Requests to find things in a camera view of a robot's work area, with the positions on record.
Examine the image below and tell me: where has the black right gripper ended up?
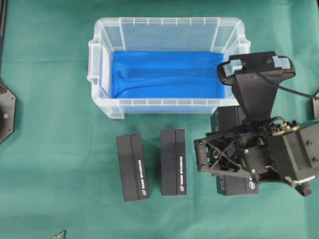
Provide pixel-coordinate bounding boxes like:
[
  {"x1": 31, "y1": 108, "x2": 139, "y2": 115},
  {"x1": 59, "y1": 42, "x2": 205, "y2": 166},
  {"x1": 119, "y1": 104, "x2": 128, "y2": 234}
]
[{"x1": 193, "y1": 123, "x2": 287, "y2": 183}]

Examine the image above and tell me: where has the black box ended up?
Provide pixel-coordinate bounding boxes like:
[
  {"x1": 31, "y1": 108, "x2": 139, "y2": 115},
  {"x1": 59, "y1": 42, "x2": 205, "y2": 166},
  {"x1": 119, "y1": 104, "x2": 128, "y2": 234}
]
[
  {"x1": 116, "y1": 133, "x2": 150, "y2": 202},
  {"x1": 210, "y1": 106, "x2": 259, "y2": 196},
  {"x1": 160, "y1": 129, "x2": 187, "y2": 196}
]

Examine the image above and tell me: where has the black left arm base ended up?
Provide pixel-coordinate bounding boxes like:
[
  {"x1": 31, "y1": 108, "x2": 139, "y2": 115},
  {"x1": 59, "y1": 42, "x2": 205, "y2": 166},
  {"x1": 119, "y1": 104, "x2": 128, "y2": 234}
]
[{"x1": 0, "y1": 0, "x2": 16, "y2": 143}]

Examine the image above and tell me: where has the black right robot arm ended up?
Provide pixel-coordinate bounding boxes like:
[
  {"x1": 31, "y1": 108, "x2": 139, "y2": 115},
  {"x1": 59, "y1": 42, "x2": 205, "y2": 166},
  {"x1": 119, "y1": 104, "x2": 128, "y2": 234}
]
[{"x1": 193, "y1": 117, "x2": 319, "y2": 197}]

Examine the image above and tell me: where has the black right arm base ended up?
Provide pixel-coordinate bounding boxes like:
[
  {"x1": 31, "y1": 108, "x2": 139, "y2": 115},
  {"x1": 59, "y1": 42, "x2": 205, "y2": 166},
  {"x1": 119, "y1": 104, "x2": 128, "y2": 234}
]
[{"x1": 313, "y1": 99, "x2": 319, "y2": 119}]

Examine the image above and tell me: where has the clear plastic storage case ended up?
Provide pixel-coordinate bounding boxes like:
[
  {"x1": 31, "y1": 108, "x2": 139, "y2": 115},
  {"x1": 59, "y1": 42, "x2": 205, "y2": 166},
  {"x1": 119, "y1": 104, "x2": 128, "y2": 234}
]
[{"x1": 87, "y1": 17, "x2": 251, "y2": 119}]

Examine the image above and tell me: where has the blue cloth case liner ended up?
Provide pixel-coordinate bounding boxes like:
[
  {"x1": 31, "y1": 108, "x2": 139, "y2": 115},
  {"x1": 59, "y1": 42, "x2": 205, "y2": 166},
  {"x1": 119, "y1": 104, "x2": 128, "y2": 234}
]
[{"x1": 111, "y1": 51, "x2": 226, "y2": 99}]

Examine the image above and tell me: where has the small metal clip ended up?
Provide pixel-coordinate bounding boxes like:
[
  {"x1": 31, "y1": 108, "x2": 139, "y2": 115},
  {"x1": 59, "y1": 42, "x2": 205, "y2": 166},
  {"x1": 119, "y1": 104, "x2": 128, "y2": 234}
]
[{"x1": 53, "y1": 230, "x2": 67, "y2": 239}]

